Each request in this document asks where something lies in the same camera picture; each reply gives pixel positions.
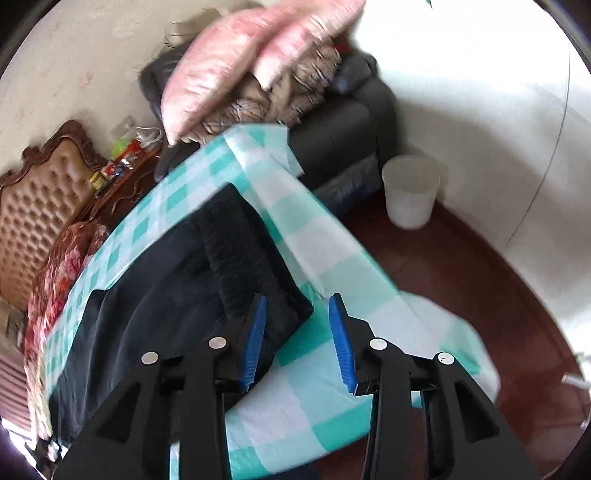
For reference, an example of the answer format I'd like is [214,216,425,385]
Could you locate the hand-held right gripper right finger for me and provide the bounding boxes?
[328,293,541,480]

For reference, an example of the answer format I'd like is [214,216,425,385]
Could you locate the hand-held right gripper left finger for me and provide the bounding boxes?
[53,294,269,480]

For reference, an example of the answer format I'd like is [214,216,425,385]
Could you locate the black pants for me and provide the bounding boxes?
[48,185,315,446]

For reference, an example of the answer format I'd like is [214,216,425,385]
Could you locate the green white checked cloth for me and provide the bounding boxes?
[39,124,500,476]

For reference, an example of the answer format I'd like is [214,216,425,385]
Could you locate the white waste bin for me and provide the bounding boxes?
[381,155,441,230]

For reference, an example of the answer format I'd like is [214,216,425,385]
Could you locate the wooden nightstand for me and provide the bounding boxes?
[81,143,162,227]

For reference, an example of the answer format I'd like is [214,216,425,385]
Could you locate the red floral blanket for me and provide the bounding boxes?
[21,222,112,439]

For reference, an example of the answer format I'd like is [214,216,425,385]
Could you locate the black armchair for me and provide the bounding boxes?
[286,48,400,204]

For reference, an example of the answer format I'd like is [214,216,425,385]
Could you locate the red snack packets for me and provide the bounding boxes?
[104,143,148,178]

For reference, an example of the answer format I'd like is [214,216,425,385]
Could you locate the brown patterned blanket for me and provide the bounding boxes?
[178,39,345,144]

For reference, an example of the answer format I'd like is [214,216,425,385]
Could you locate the brown tufted headboard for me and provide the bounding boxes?
[0,120,109,315]

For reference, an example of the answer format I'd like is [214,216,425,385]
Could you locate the large pink pillow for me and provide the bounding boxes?
[159,0,296,144]

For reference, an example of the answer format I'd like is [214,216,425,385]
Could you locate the dark grey garment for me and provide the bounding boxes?
[139,46,185,134]

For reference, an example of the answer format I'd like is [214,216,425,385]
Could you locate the small pink pillow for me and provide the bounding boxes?
[252,0,368,90]

